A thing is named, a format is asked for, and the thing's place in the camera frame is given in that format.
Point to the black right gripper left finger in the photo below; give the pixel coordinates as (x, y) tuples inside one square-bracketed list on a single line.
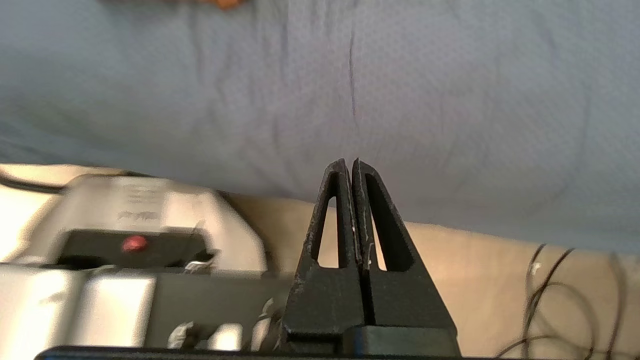
[(325, 300)]

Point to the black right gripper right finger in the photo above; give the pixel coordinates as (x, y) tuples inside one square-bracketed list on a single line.
[(405, 300)]

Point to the rust brown shorts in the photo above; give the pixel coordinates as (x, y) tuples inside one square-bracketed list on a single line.
[(227, 3)]

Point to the white grey robot base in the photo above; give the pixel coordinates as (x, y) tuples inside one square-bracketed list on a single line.
[(125, 205)]

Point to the blue bed sheet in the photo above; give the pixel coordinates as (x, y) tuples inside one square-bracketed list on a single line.
[(300, 100)]

